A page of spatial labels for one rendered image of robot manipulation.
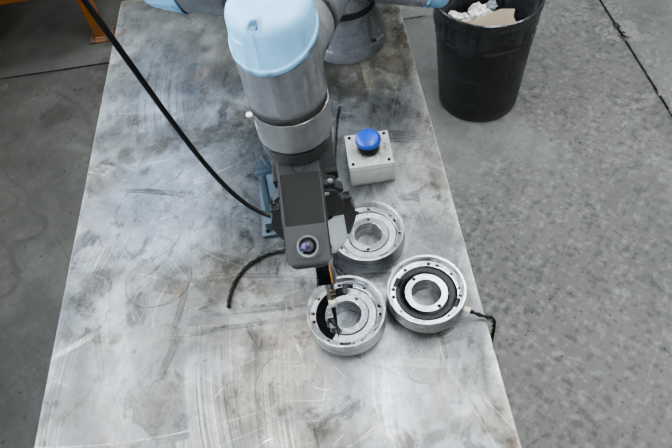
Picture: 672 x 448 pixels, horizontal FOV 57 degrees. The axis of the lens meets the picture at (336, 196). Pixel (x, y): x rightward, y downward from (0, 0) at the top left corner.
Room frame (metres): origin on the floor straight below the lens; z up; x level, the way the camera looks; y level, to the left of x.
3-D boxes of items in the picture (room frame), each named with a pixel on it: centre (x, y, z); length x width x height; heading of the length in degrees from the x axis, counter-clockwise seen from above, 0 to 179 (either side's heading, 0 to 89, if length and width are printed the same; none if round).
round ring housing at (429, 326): (0.39, -0.10, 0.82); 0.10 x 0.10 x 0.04
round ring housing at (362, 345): (0.38, 0.01, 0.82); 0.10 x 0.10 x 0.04
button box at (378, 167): (0.65, -0.06, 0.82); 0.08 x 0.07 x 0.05; 178
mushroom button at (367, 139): (0.65, -0.06, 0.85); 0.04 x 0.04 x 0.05
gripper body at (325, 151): (0.44, 0.03, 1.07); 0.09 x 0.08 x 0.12; 0
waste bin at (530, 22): (1.57, -0.56, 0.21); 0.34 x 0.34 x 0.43
